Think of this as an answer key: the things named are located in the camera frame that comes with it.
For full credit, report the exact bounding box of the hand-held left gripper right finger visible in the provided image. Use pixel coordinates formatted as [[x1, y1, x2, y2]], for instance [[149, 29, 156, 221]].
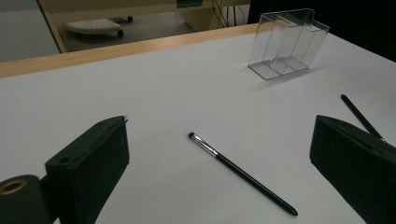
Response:
[[309, 114, 396, 224]]

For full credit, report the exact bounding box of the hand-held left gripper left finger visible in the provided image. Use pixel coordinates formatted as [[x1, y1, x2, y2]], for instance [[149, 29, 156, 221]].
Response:
[[45, 115, 131, 224]]

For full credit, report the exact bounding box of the thin black flat-tip makeup brush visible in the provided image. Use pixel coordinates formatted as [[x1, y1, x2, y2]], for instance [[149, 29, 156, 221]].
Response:
[[188, 132, 299, 217]]

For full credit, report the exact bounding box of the clear acrylic organizer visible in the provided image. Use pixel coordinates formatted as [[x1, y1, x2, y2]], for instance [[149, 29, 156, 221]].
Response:
[[247, 7, 331, 81]]

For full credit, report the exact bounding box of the white table sheet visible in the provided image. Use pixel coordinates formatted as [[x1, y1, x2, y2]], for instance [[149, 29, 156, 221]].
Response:
[[0, 31, 396, 224]]

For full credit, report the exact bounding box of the white wheeled platform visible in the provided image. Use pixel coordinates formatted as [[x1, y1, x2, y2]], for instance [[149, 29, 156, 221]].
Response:
[[64, 16, 134, 38]]

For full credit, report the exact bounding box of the dark curtain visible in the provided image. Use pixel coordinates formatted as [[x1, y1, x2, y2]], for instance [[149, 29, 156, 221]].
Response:
[[247, 0, 396, 63]]

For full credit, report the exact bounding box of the light wooden desk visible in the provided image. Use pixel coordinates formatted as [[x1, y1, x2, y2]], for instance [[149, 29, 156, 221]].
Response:
[[36, 0, 251, 54]]

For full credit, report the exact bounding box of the black cable bundle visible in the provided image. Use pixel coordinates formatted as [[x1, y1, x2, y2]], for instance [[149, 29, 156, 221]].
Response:
[[210, 0, 247, 29]]

